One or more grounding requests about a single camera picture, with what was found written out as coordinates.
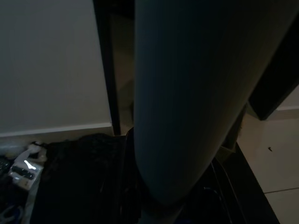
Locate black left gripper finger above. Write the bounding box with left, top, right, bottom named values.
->
left=134, top=0, right=299, bottom=208

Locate black fabric bag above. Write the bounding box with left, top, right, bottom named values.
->
left=41, top=133, right=141, bottom=224

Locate white crumpled plastic bag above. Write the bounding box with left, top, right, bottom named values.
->
left=14, top=141, right=49, bottom=164

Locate black door frame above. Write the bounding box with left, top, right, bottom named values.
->
left=93, top=0, right=121, bottom=136

